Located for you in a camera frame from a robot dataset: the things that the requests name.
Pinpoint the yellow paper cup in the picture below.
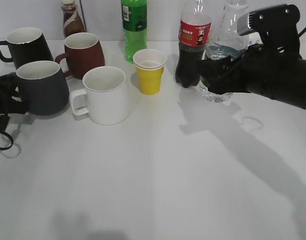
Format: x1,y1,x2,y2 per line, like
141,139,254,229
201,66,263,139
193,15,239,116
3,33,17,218
132,48,167,95

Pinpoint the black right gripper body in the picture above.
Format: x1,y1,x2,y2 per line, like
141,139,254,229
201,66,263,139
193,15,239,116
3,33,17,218
227,46,301,99

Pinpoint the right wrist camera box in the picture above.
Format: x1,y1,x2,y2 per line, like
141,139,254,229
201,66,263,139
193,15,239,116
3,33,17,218
237,3,301,36

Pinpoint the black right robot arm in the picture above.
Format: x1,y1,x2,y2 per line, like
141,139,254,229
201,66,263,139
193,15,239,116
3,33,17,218
197,44,306,110

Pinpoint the dark red mug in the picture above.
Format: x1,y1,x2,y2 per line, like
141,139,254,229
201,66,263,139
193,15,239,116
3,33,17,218
55,32,105,80

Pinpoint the dark grey mug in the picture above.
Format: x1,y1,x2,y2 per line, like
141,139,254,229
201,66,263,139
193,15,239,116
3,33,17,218
15,60,70,116

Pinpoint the green soda bottle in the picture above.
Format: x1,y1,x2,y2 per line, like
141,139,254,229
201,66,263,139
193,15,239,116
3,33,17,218
121,0,148,63

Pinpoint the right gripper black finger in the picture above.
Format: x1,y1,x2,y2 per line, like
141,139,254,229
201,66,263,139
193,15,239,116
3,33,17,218
202,76,235,95
197,56,231,78

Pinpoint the cola bottle red label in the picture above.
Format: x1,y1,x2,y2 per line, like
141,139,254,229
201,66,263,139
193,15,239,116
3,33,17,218
175,0,212,88

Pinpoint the black mug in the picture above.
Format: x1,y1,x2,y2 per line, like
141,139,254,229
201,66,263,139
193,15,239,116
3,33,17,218
0,27,54,69

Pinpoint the black cable loop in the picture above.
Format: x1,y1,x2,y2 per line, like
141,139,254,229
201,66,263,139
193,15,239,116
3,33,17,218
0,113,14,151

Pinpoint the clear water bottle green label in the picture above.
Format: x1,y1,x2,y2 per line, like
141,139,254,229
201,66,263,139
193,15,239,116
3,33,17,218
198,0,249,103

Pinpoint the white mug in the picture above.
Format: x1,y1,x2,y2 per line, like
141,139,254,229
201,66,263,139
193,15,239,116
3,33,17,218
69,66,131,126

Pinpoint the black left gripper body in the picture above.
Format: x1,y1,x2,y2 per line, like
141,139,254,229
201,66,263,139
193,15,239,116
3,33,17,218
0,72,28,115

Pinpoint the brown coffee drink bottle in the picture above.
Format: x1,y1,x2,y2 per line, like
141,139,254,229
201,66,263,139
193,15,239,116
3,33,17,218
61,0,86,38

